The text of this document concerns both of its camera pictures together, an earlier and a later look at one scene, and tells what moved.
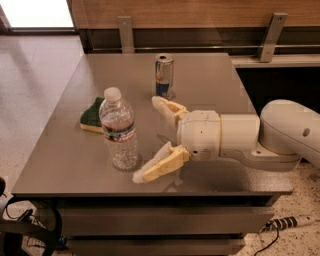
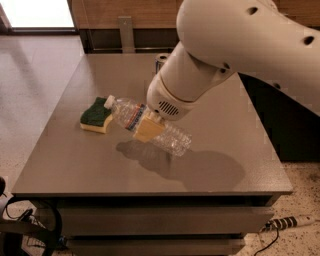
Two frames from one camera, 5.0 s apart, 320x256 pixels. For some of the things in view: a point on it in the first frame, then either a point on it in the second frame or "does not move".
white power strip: x=286 y=222 does not move
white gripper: x=199 y=132 -> x=165 y=99
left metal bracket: x=126 y=34 does not move
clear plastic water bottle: x=118 y=127 -> x=173 y=141
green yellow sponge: x=89 y=118 does not move
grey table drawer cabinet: x=199 y=209 does not move
